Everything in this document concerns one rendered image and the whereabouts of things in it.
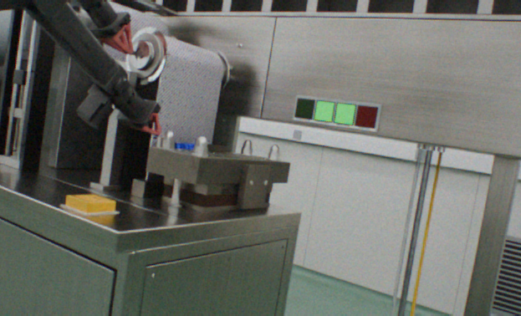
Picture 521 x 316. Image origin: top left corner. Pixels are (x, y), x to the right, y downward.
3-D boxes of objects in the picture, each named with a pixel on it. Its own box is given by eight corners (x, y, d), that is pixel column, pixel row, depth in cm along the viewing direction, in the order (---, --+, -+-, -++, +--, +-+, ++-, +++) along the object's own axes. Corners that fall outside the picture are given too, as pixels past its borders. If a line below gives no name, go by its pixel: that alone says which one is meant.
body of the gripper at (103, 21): (117, 35, 113) (98, 8, 108) (90, 36, 119) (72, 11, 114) (133, 17, 116) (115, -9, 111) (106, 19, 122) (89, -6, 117)
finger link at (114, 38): (130, 62, 120) (108, 31, 113) (111, 62, 124) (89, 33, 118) (145, 43, 123) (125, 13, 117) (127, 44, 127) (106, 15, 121)
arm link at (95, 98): (127, 76, 102) (95, 55, 103) (90, 119, 99) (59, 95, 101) (139, 99, 114) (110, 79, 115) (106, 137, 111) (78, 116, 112)
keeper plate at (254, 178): (236, 207, 123) (242, 164, 122) (257, 205, 131) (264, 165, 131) (243, 209, 122) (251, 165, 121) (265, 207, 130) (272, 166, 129)
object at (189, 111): (149, 150, 123) (160, 77, 122) (208, 154, 143) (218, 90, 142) (150, 150, 123) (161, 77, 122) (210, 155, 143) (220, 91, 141)
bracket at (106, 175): (88, 186, 124) (104, 67, 122) (109, 186, 130) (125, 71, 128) (100, 191, 121) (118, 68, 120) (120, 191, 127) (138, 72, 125)
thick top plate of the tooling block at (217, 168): (145, 170, 118) (149, 145, 117) (242, 172, 151) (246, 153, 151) (196, 184, 109) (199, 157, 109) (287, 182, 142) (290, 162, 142)
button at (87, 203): (64, 206, 98) (66, 194, 98) (93, 205, 104) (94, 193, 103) (86, 214, 94) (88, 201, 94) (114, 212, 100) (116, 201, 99)
